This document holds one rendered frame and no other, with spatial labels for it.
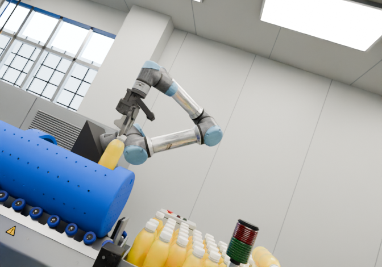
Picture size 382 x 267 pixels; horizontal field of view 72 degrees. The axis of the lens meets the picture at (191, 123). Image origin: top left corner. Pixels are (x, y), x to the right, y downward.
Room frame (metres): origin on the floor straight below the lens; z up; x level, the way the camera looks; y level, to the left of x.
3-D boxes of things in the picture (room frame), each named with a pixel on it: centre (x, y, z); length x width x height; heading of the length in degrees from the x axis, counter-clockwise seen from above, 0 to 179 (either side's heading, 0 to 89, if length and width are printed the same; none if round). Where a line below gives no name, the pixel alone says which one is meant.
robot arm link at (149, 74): (1.16, 0.27, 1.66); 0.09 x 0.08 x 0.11; 122
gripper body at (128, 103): (1.15, 0.28, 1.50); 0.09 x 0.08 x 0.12; 86
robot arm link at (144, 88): (1.15, 0.27, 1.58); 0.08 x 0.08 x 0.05
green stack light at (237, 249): (0.76, -0.26, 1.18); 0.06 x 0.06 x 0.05
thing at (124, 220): (1.15, 0.09, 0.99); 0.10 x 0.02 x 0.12; 176
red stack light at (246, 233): (0.76, -0.26, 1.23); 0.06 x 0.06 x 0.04
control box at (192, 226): (1.42, -0.13, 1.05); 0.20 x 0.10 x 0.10; 86
